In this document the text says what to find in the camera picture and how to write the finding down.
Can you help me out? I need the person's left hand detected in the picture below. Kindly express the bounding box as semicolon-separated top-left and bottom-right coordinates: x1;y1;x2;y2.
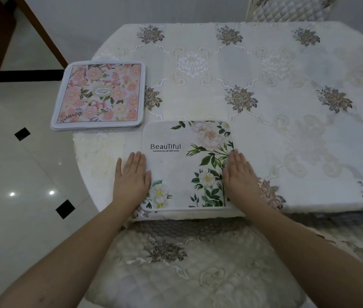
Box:
112;151;152;212

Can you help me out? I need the person's right hand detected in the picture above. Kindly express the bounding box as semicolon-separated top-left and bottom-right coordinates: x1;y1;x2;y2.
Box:
221;149;265;210

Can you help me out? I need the white green-leaf floral placemat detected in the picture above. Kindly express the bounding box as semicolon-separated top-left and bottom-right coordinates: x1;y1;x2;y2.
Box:
140;120;237;211

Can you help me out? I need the pink floral placemat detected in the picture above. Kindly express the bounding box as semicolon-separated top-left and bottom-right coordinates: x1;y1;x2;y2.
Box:
50;60;146;132

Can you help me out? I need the person's right forearm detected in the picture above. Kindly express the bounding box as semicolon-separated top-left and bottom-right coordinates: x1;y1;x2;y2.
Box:
240;197;363;308

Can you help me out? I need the person's left forearm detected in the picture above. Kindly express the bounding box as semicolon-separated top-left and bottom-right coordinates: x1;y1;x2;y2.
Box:
0;201;137;308

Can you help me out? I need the quilted chair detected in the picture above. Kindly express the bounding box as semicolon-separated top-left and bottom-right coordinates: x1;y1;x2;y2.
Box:
85;218;307;308
245;0;339;23
309;218;363;273

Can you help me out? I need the cloth-covered dining table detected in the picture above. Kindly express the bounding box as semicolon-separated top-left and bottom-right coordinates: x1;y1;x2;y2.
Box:
72;21;363;222

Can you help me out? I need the table with cream tablecloth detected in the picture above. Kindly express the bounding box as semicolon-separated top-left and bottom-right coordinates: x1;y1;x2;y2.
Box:
72;21;363;222

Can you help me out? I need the brown wooden door frame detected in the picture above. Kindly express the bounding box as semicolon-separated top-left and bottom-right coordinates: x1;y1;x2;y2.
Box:
11;0;70;69

